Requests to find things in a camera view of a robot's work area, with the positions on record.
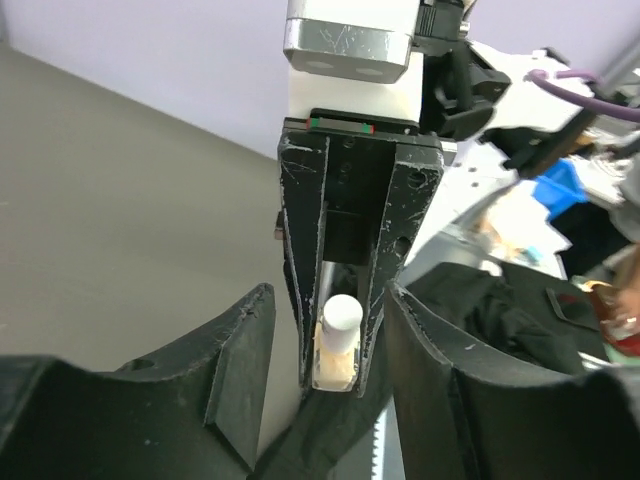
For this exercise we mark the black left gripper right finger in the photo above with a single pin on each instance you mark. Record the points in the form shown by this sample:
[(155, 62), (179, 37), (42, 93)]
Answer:
[(468, 411)]

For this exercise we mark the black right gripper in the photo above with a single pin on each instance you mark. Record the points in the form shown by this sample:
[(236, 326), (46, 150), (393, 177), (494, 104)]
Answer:
[(354, 190)]

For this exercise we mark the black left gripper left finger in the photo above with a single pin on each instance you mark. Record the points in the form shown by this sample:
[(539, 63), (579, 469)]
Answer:
[(190, 410)]

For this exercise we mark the beige nail polish bottle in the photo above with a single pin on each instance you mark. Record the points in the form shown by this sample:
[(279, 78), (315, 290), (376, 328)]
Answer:
[(336, 345)]

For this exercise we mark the black sleeved forearm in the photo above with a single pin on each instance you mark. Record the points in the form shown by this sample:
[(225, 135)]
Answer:
[(475, 302)]

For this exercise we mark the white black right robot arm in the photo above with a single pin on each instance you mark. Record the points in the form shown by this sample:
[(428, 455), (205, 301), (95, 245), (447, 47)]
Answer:
[(532, 107)]

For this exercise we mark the grey slotted cable duct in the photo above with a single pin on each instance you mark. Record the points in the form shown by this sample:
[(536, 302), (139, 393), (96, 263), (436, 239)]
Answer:
[(387, 461)]

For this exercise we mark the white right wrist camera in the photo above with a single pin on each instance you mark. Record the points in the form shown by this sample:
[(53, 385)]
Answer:
[(353, 57)]

